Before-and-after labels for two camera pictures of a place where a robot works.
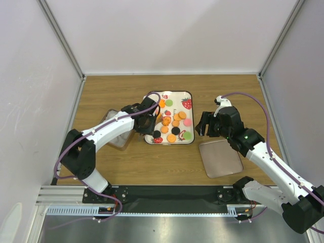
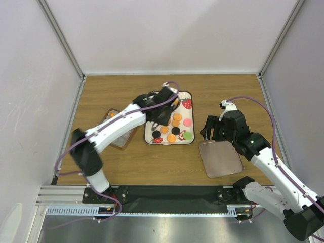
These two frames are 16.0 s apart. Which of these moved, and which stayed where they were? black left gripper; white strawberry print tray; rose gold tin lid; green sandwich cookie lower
Moved: black left gripper
Stayed: green sandwich cookie lower; white strawberry print tray; rose gold tin lid
